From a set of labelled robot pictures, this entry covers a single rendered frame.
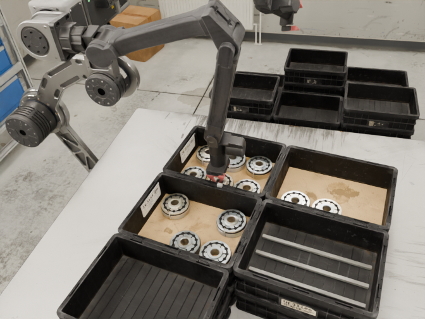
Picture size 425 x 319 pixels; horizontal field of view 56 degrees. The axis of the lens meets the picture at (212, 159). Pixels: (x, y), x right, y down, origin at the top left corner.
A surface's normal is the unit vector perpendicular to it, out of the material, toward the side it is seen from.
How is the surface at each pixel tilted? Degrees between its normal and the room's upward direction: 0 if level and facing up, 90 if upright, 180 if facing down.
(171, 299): 0
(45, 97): 90
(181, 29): 98
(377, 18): 90
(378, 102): 0
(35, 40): 90
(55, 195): 0
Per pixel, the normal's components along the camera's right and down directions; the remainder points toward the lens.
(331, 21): -0.28, 0.66
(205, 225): -0.07, -0.74
